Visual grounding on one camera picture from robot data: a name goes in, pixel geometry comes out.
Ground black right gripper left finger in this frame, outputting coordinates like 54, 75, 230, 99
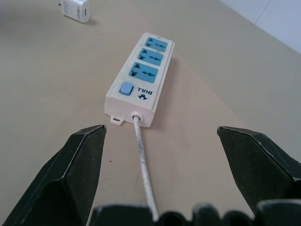
0, 124, 107, 226

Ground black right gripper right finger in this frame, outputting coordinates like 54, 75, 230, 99
216, 126, 301, 218

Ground white power strip blue sockets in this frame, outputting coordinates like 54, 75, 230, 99
105, 32, 175, 129

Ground white USB charger plug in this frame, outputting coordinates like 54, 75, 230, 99
57, 0, 90, 24

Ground white power strip cable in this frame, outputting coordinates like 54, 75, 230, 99
132, 114, 159, 223

